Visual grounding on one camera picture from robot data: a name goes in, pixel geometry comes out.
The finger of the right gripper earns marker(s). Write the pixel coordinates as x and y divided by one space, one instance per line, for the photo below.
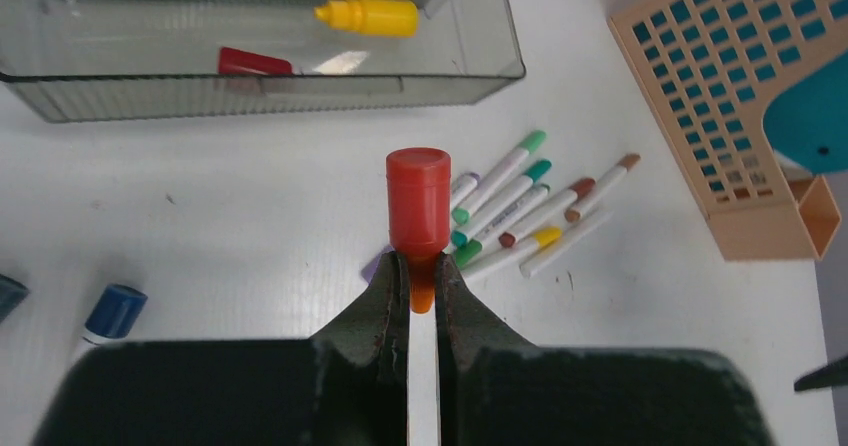
831 375

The peach plastic file rack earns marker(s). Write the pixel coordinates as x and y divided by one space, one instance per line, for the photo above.
799 224

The teal folder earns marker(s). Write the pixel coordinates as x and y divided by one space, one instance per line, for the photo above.
808 118

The brown cap marker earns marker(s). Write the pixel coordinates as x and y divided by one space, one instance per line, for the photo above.
602 187

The dark green cap marker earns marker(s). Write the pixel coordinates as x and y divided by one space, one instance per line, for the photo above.
489 235

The teal cap marker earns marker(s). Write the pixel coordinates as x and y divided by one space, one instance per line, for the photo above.
487 203

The clear grey drawer organizer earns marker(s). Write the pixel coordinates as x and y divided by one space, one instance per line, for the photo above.
102 60

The light green cap marker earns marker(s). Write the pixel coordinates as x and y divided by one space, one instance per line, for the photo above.
493 180

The blue white small bottle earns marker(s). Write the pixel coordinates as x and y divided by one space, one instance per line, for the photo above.
111 318

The white acrylic marker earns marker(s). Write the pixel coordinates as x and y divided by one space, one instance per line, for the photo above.
550 254

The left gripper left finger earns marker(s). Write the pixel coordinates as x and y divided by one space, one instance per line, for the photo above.
344 385

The dark red cap marker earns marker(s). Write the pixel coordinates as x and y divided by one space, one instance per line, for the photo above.
545 211

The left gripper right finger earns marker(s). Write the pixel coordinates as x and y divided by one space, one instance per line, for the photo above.
498 388

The orange red short marker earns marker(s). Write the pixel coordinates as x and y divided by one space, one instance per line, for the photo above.
419 193

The purple cap marker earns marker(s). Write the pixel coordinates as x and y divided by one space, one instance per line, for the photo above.
461 188

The yellow cap marker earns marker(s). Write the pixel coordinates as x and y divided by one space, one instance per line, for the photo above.
503 258

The dark navy small bottle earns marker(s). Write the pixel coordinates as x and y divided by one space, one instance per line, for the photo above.
12 294

